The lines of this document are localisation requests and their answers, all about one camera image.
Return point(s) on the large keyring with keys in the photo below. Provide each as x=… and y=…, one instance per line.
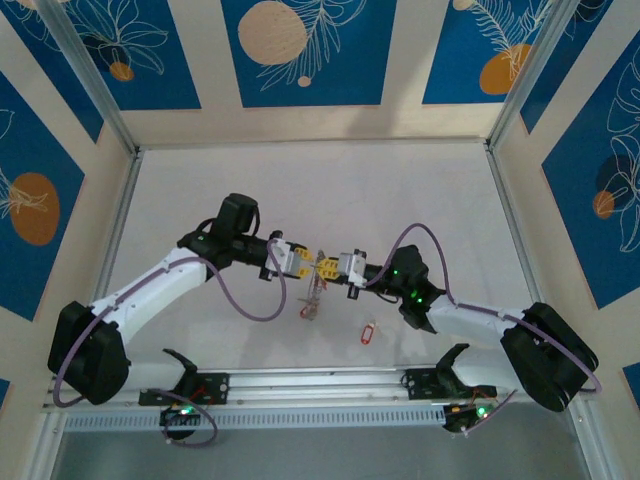
x=314, y=295

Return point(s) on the red key tag with key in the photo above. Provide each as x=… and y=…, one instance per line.
x=367, y=334

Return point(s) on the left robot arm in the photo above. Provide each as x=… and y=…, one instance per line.
x=150, y=285

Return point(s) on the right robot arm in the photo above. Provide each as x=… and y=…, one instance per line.
x=470, y=320

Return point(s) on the right controller board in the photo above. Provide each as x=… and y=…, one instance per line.
x=462, y=415

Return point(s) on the controller board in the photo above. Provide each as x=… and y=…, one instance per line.
x=172, y=415
x=462, y=415

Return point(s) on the left controller board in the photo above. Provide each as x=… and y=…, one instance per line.
x=172, y=415

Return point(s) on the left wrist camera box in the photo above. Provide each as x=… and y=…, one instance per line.
x=285, y=255

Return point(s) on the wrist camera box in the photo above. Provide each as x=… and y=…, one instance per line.
x=352, y=265
x=285, y=255

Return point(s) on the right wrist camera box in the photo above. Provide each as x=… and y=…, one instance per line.
x=352, y=265

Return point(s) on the aluminium mounting rail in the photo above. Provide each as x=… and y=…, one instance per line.
x=310, y=385

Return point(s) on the aluminium table edge rail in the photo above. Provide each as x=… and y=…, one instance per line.
x=505, y=190
x=112, y=250

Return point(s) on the aluminium frame post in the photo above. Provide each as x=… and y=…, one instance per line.
x=525, y=75
x=95, y=85

